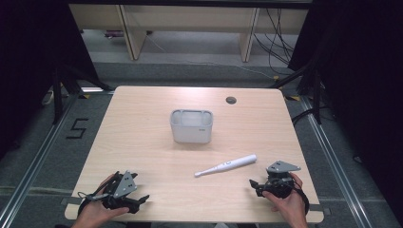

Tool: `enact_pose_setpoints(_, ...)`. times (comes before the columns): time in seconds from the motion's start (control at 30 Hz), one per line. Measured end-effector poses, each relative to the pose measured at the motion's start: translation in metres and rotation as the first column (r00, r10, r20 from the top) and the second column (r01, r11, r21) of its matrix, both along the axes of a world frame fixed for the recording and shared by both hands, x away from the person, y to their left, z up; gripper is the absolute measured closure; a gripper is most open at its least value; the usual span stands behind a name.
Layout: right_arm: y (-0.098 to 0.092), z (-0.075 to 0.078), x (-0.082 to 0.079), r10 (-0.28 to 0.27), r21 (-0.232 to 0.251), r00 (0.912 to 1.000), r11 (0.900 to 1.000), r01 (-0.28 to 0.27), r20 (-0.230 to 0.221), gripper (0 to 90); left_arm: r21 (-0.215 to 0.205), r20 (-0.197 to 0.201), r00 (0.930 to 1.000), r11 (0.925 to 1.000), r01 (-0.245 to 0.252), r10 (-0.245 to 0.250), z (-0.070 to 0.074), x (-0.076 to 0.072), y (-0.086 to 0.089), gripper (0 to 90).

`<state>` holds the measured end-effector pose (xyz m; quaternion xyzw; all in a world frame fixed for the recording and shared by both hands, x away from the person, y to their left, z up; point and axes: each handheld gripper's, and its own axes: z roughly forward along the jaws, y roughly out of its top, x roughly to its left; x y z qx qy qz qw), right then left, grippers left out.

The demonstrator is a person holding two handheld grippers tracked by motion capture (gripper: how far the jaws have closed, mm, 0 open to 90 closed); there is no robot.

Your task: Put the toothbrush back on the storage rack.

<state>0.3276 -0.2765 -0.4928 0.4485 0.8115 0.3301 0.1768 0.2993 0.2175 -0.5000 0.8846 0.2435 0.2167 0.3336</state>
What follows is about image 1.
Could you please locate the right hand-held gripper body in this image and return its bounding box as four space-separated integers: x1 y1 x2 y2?
257 160 302 200

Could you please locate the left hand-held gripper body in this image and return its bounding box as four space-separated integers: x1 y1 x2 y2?
94 170 143 214

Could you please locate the white electric toothbrush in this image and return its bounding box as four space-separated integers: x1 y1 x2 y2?
194 153 259 179

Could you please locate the white plastic container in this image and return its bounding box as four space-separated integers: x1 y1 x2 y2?
169 108 214 144

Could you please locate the person's right hand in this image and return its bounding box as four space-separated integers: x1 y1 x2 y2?
261 172 309 228

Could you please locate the person's left hand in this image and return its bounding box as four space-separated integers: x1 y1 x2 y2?
71 173 131 228

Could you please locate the black metal stand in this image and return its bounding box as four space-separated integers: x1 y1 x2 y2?
51 65 114 125
268 63 325 126

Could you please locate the black curtain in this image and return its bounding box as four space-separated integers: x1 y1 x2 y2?
287 0 403 219
0 0 100 160

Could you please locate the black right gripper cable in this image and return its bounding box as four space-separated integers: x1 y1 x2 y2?
294 184 311 217

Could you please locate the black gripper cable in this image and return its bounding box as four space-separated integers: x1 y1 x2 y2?
294 184 311 217
77 190 106 217

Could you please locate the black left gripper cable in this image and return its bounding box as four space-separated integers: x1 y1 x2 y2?
77 190 106 217

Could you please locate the aluminium floor rail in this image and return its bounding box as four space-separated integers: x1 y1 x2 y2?
299 94 375 228
0 90 81 228

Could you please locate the thick black floor cable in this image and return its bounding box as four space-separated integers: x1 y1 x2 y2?
291 106 331 126

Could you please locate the bundle of black hanging cables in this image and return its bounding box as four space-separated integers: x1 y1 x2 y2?
252 8 297 76

